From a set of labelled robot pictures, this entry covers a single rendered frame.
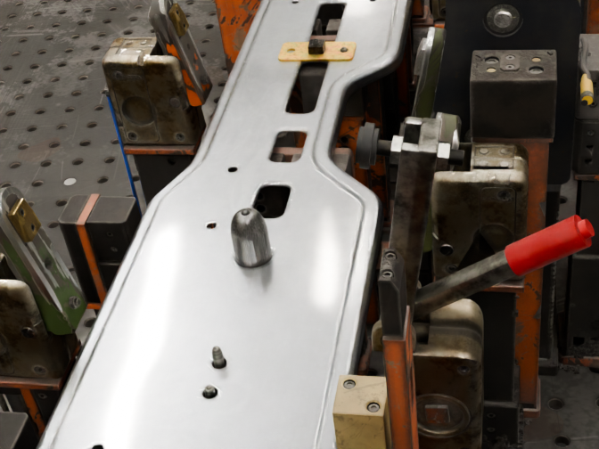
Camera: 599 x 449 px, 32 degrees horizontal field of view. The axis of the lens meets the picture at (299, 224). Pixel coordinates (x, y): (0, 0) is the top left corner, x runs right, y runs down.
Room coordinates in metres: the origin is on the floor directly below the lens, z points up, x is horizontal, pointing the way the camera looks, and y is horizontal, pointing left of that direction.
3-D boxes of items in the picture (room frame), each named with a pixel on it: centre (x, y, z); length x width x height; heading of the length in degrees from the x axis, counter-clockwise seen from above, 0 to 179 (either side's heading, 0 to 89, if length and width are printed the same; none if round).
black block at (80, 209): (0.79, 0.19, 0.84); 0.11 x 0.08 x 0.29; 75
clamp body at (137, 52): (0.99, 0.14, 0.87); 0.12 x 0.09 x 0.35; 75
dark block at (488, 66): (0.73, -0.19, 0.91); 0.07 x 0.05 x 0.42; 75
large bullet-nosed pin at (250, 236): (0.68, 0.04, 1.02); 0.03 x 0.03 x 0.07
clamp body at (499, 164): (0.67, -0.16, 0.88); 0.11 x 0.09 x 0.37; 75
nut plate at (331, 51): (1.00, -0.05, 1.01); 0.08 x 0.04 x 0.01; 74
